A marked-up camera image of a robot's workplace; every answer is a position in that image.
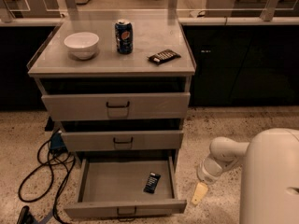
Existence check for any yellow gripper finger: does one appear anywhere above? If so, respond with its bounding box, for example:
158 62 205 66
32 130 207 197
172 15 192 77
191 182 208 205

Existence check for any blue rxbar blueberry bar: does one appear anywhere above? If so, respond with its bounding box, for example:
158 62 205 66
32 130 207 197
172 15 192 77
143 172 161 194

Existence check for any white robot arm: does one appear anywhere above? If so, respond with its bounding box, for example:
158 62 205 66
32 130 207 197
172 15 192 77
192 128 299 224

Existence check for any grey bottom drawer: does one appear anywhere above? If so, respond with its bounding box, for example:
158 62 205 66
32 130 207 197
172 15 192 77
64 156 187 219

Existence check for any grey drawer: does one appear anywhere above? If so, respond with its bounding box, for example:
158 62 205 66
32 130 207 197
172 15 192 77
42 92 190 121
62 130 183 152
64 156 187 219

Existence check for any grey top drawer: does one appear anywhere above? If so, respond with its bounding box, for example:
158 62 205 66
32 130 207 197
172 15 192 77
42 92 190 121

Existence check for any grey drawer cabinet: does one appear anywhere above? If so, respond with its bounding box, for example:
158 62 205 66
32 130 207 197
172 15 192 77
26 17 197 220

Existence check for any grey middle drawer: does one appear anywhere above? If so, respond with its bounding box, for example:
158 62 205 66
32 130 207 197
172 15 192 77
62 130 183 152

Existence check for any dark snack bar wrapper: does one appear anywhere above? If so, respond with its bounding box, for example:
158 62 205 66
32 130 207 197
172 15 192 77
148 49 180 65

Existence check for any blue power box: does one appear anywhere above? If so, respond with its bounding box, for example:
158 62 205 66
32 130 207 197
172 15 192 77
50 132 65 151

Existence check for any blue pepsi can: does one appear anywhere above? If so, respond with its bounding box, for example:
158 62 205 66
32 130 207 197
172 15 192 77
115 19 133 54

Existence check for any black object on floor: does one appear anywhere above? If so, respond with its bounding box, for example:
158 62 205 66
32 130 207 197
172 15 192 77
17 205 34 224

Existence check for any white ceramic bowl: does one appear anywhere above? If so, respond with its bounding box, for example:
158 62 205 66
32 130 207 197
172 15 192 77
64 32 99 60

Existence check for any black floor cable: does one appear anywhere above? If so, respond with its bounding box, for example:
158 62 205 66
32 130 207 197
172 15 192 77
17 137 77 224

